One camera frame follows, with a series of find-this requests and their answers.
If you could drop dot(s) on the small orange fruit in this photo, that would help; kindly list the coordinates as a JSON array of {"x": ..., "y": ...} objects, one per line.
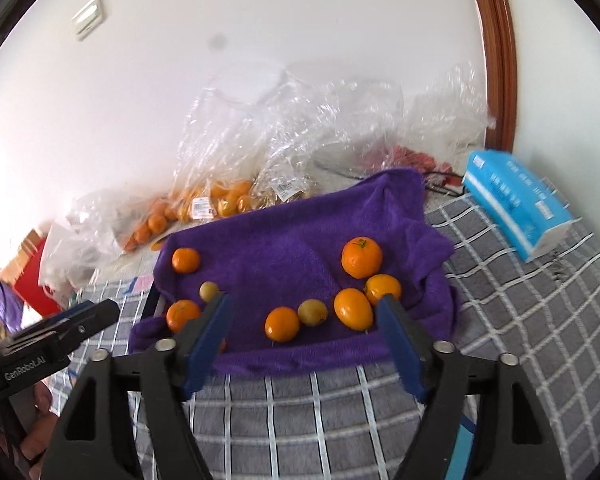
[{"x": 380, "y": 285}]

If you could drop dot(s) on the large orange mandarin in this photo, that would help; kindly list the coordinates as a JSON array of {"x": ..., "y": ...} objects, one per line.
[
  {"x": 180, "y": 313},
  {"x": 185, "y": 260}
]

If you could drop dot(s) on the person's left hand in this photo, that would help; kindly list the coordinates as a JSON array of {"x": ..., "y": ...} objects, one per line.
[{"x": 29, "y": 454}]

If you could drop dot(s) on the blue tissue pack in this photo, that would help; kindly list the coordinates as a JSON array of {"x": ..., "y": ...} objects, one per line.
[{"x": 532, "y": 218}]

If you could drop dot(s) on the purple towel lined tray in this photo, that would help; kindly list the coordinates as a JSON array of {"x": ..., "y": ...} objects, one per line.
[{"x": 282, "y": 255}]

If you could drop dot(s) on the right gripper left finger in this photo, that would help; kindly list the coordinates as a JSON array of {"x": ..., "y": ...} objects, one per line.
[{"x": 94, "y": 438}]

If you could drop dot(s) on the clear bag of kumquats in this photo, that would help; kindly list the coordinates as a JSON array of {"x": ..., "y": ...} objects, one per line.
[{"x": 236, "y": 157}]

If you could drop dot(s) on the oval orange kumquat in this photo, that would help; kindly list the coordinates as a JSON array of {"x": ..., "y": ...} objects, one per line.
[{"x": 353, "y": 309}]

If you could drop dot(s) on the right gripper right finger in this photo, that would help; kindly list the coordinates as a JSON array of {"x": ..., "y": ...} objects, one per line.
[{"x": 482, "y": 418}]

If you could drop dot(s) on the small orange tangerine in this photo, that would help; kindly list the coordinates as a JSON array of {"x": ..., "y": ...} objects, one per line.
[{"x": 361, "y": 257}]

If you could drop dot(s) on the red paper shopping bag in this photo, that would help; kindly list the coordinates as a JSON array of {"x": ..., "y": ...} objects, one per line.
[{"x": 21, "y": 273}]

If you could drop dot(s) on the white wall switch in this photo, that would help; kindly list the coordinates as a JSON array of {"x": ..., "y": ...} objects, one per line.
[{"x": 89, "y": 17}]

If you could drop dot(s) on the clear bag of tangerines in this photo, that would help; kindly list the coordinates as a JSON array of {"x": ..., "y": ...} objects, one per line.
[{"x": 114, "y": 222}]

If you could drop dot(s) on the large crumpled clear bag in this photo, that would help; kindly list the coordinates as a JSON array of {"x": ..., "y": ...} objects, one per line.
[{"x": 356, "y": 127}]

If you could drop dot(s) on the pale yellow round fruit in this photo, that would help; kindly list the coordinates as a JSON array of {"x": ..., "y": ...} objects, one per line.
[{"x": 312, "y": 312}]

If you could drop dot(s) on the brown wooden door frame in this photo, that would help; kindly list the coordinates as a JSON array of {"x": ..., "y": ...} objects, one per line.
[{"x": 499, "y": 47}]

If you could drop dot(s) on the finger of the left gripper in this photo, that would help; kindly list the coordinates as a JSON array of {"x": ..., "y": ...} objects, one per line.
[
  {"x": 68, "y": 315},
  {"x": 70, "y": 335}
]

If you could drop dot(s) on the yellow-green round fruit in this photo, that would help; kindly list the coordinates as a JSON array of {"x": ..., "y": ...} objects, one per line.
[{"x": 207, "y": 291}]

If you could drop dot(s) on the white plastic shopping bag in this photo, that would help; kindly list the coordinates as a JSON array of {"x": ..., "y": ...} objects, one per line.
[{"x": 74, "y": 249}]

